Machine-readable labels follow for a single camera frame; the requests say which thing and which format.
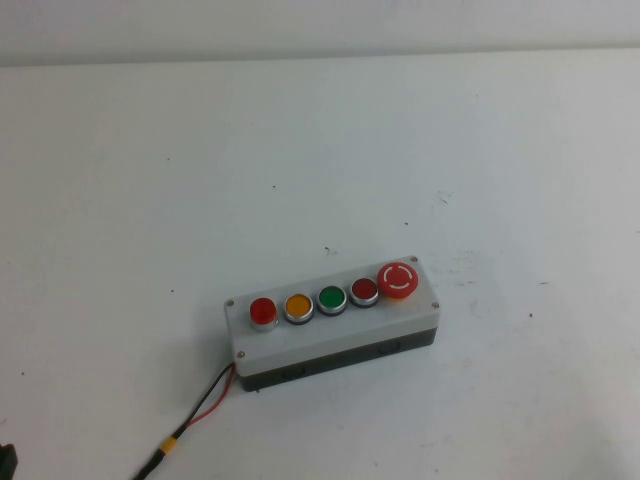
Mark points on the red domed pilot button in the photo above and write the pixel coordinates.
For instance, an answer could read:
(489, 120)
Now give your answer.
(263, 313)

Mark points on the green flat push button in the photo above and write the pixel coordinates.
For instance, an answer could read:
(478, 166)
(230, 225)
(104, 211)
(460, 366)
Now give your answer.
(332, 298)

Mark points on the dark red flat push button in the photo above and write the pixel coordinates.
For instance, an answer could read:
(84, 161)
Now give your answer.
(364, 289)

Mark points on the yellow flat push button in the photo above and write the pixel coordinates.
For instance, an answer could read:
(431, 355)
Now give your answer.
(298, 306)

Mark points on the red mushroom emergency stop button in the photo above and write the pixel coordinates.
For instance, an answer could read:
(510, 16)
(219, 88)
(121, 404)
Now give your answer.
(397, 280)

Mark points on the grey push-button control box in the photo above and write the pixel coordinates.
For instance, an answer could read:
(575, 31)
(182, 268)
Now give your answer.
(300, 342)

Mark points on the black block at table edge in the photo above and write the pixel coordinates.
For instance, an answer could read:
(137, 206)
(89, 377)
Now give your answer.
(7, 457)

